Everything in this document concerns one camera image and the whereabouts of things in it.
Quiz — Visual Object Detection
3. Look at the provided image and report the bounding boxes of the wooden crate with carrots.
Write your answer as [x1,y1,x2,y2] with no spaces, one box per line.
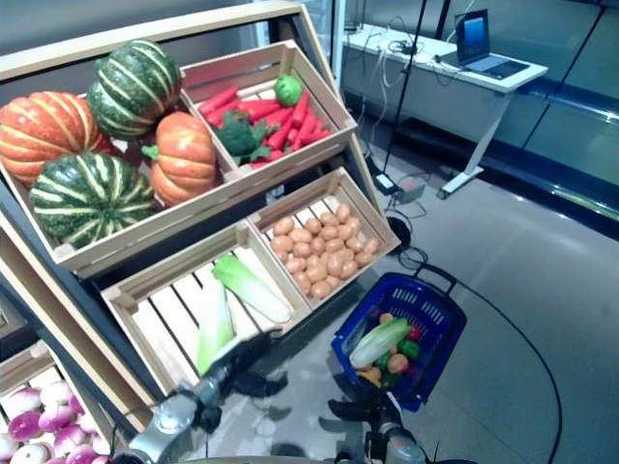
[179,39,359,185]

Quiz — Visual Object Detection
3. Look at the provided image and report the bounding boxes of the large wooden pumpkin crate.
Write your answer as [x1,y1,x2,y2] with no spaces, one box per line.
[0,90,273,280]

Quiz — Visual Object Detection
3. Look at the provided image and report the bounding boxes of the long black floor cable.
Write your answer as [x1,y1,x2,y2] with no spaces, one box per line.
[397,245,566,464]

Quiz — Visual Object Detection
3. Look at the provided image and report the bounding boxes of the wooden crate with cabbages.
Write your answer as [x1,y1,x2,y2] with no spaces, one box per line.
[100,222,314,396]

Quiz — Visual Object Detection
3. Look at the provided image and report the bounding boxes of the white cable on desk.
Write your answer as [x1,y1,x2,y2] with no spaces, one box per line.
[360,26,412,127]

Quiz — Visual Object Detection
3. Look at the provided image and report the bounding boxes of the small orange pumpkin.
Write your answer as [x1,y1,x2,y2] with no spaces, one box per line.
[140,111,220,207]

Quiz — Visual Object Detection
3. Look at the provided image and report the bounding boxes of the napa cabbage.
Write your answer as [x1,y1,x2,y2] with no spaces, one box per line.
[194,283,236,377]
[348,317,413,370]
[211,253,294,326]

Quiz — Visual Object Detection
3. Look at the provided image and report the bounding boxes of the dark green broccoli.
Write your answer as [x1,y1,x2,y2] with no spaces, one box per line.
[212,110,282,168]

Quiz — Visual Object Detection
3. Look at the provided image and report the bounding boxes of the green striped wide pumpkin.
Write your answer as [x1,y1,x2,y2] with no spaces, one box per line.
[28,153,158,249]

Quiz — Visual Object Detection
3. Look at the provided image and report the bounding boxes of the open grey laptop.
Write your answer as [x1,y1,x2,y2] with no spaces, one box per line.
[453,8,529,81]

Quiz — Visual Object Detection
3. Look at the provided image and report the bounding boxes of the red orange carrot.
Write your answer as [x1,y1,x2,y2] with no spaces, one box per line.
[266,118,295,153]
[204,102,244,129]
[289,91,311,130]
[197,86,241,115]
[262,106,297,129]
[311,120,334,145]
[251,149,287,169]
[236,98,282,123]
[296,112,318,149]

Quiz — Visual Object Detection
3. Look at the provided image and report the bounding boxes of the wooden vegetable display rack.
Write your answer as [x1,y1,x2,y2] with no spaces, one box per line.
[0,0,403,439]

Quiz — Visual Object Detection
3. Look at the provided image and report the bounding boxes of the blue plastic shopping basket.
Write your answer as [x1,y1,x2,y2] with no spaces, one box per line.
[330,272,468,413]

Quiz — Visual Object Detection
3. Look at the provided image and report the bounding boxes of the large orange striped pumpkin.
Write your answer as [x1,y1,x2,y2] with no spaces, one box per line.
[0,90,115,189]

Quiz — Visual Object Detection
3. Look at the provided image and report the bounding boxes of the wooden crate with turnips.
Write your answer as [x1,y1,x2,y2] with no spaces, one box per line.
[0,339,118,464]

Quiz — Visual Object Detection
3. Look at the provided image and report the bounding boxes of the white desk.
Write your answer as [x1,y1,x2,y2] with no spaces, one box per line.
[341,22,550,201]

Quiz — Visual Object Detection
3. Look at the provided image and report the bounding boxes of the dark left robot hand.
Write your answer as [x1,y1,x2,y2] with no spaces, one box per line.
[204,330,290,402]

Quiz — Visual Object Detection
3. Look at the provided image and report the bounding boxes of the black round floor base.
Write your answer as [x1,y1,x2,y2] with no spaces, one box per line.
[386,217,413,247]

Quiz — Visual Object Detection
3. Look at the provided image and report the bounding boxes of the wooden crate with potatoes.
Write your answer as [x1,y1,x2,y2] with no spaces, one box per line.
[245,166,402,311]

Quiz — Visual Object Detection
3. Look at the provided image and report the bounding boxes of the green striped tall pumpkin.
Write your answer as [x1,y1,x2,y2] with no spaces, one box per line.
[85,39,184,142]

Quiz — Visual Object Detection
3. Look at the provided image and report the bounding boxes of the light green round cabbage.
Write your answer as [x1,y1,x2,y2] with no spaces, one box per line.
[273,74,306,108]

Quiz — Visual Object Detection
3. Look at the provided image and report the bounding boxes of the black basket handle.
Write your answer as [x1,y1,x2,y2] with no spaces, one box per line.
[412,264,458,297]

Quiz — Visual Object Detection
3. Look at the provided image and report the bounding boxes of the grey power strip orange switch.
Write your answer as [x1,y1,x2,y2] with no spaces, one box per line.
[393,175,427,205]

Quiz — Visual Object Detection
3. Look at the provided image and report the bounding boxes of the dark right robot hand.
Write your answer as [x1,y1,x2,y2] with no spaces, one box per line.
[327,386,403,437]

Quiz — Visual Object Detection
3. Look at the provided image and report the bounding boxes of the dark glass display counter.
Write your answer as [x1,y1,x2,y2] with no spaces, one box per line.
[476,0,619,241]

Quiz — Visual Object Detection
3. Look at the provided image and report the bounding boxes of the black tripod pole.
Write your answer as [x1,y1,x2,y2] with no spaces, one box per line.
[380,0,430,181]

